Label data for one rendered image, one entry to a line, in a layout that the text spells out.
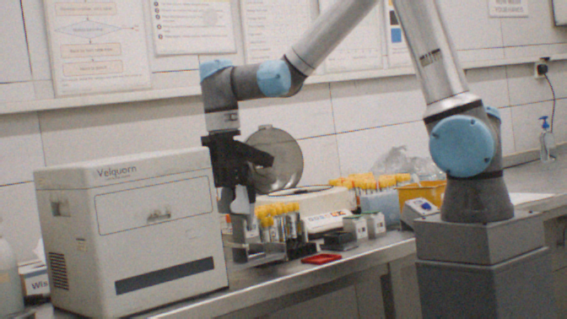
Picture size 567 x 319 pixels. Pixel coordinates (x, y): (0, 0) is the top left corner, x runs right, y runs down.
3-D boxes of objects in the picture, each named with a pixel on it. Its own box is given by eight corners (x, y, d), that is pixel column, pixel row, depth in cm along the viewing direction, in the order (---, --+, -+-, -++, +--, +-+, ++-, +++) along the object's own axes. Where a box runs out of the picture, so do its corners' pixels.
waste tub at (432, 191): (438, 223, 201) (434, 186, 200) (398, 222, 210) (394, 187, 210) (466, 213, 210) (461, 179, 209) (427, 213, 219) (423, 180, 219)
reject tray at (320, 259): (320, 265, 165) (319, 262, 165) (300, 262, 171) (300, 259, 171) (342, 258, 170) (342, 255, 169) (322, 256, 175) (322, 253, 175)
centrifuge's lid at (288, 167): (236, 127, 223) (225, 132, 230) (251, 208, 222) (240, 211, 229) (297, 119, 234) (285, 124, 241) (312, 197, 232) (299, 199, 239)
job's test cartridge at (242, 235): (245, 244, 159) (241, 215, 159) (233, 243, 163) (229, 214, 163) (260, 240, 162) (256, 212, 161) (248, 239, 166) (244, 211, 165)
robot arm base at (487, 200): (530, 215, 152) (527, 167, 152) (473, 225, 145) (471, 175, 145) (479, 208, 166) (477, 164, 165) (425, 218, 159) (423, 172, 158)
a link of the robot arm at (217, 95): (226, 56, 154) (190, 62, 157) (233, 109, 154) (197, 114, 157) (241, 57, 161) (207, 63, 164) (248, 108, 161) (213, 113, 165)
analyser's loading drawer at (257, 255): (211, 282, 152) (207, 257, 152) (194, 279, 158) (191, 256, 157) (288, 260, 165) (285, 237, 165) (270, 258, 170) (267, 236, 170)
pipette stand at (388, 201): (376, 234, 196) (371, 197, 195) (360, 232, 202) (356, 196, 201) (405, 227, 201) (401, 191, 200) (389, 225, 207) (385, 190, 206)
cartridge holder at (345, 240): (343, 251, 178) (342, 236, 178) (319, 249, 185) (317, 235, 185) (359, 246, 181) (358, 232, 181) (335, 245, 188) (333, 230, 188)
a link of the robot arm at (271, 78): (294, 58, 160) (248, 66, 164) (276, 56, 150) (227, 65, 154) (299, 94, 161) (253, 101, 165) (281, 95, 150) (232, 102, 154)
